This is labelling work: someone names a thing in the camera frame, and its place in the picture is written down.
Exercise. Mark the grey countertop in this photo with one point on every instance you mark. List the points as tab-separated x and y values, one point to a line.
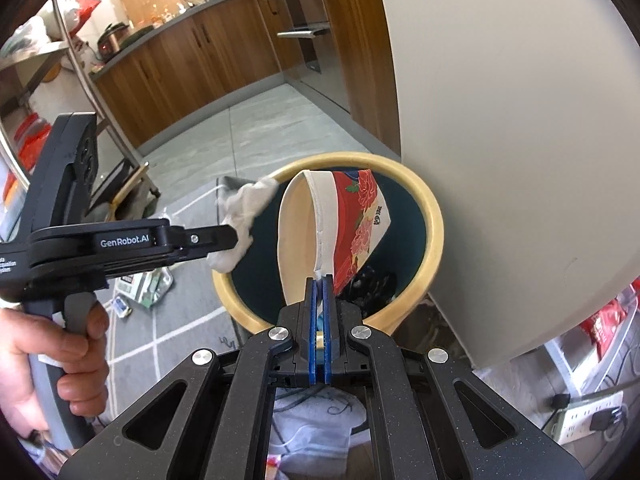
165	25

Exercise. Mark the steel built-in oven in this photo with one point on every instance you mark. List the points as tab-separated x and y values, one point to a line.
310	50

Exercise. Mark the white printed wrapper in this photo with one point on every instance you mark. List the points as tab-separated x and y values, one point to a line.
147	285

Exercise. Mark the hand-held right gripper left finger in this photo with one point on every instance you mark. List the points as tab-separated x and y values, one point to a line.
312	320

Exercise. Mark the orange red plastic bag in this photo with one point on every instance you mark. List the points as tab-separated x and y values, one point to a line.
30	140

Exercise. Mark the teal bin with yellow rim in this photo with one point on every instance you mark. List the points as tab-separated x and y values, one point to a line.
407	230

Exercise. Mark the person's left hand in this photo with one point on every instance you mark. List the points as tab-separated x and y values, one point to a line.
30	355

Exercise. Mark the white plastic packet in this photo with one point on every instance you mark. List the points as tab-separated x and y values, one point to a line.
310	440

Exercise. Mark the red floral paper cup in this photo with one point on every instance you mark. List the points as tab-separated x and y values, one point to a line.
300	240

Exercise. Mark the dark rice cooker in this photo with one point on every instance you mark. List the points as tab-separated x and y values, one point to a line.
112	40

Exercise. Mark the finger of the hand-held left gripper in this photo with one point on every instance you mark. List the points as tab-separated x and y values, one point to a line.
210	237

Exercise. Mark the wooden kitchen cabinets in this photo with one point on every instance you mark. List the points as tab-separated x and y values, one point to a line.
165	70

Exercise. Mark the white paper towel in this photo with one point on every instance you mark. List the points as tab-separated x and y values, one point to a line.
245	210

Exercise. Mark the metal shelf rack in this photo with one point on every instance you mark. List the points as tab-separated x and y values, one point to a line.
45	60

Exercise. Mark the white power strip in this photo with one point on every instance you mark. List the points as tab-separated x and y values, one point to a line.
575	420

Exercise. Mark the red snack packet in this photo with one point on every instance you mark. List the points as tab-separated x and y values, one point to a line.
602	327

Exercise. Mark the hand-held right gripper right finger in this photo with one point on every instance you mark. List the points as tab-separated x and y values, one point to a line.
329	320

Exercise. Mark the black plastic bag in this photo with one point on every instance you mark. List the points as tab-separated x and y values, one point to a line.
372	282

